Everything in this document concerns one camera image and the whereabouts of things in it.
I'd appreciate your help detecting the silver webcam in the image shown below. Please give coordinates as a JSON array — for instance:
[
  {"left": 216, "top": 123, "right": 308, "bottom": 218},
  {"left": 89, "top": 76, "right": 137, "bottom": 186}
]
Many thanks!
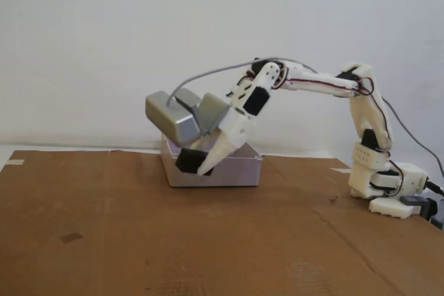
[{"left": 144, "top": 90, "right": 202, "bottom": 145}]

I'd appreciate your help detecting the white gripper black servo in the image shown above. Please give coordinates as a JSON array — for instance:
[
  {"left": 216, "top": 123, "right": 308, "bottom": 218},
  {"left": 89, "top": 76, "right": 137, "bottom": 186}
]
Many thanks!
[{"left": 189, "top": 86, "right": 272, "bottom": 176}]

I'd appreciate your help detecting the pale plastic open box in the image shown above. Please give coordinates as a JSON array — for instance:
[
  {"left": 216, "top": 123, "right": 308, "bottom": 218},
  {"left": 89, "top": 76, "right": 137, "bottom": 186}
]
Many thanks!
[{"left": 160, "top": 132, "right": 263, "bottom": 189}]

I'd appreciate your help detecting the black power cable plug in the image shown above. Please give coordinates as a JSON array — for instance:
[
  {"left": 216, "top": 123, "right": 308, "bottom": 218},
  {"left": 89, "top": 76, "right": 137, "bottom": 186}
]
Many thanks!
[{"left": 425, "top": 180, "right": 444, "bottom": 197}]

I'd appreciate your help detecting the grey table clamp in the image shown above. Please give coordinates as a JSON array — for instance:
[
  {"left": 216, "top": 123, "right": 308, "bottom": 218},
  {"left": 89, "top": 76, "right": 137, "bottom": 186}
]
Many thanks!
[{"left": 400, "top": 195, "right": 440, "bottom": 223}]

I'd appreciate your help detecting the grey webcam cable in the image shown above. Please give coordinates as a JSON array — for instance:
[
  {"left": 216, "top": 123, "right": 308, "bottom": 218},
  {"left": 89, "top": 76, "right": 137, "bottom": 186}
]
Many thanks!
[{"left": 166, "top": 56, "right": 444, "bottom": 175}]

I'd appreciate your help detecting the brown cardboard sheet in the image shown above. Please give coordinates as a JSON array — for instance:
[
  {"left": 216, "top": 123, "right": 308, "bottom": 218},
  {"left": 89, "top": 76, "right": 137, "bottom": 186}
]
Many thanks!
[
  {"left": 0, "top": 150, "right": 393, "bottom": 296},
  {"left": 311, "top": 202, "right": 444, "bottom": 296}
]

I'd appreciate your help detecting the grey webcam mount bracket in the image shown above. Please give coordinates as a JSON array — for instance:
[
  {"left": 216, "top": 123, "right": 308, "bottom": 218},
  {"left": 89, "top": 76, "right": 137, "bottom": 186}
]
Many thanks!
[{"left": 175, "top": 88, "right": 232, "bottom": 136}]

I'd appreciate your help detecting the black rectangular block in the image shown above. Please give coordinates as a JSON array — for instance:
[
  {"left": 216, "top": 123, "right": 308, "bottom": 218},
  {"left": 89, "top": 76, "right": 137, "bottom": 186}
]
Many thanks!
[{"left": 175, "top": 148, "right": 209, "bottom": 175}]

